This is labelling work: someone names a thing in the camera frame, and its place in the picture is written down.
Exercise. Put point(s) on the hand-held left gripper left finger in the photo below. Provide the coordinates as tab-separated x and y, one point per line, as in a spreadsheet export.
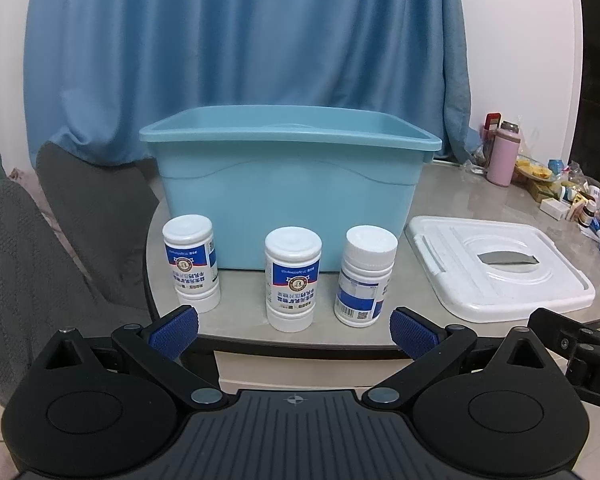
174	332

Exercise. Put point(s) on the grey marble desktop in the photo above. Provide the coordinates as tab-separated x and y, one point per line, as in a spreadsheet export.
480	200

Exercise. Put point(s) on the yellow green box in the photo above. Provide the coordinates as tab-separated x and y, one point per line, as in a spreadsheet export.
545	191

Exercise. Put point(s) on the yellow snack bag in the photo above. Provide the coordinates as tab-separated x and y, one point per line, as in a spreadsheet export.
532	170

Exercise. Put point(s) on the white ribbed-cap pill bottle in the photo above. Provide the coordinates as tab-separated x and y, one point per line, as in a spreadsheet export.
362	280

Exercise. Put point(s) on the dark grey cushion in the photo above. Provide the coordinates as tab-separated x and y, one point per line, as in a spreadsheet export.
90	210

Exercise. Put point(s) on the white plastic bin lid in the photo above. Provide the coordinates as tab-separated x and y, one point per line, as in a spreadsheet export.
450	280

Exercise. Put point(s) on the white blue-label pill bottle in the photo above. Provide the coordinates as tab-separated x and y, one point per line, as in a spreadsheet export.
190	260
292	280

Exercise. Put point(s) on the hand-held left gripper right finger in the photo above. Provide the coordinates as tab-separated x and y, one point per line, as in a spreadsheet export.
414	332

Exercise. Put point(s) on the pink thermos bottle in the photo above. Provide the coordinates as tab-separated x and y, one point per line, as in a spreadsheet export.
502	160

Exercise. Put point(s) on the small white box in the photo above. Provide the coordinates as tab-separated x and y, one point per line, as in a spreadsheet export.
552	208

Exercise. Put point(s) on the light blue plastic storage bin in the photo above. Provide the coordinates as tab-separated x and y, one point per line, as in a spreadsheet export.
280	200

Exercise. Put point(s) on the grey knitted blanket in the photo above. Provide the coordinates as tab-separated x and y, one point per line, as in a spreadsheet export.
15	270

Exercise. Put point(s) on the brown glass bottle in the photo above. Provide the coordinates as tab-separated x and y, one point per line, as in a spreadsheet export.
588	215

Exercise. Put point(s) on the blue curtain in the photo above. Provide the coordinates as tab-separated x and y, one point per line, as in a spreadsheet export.
230	35

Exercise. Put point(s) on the tall red box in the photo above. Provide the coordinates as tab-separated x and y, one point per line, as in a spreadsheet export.
491	122

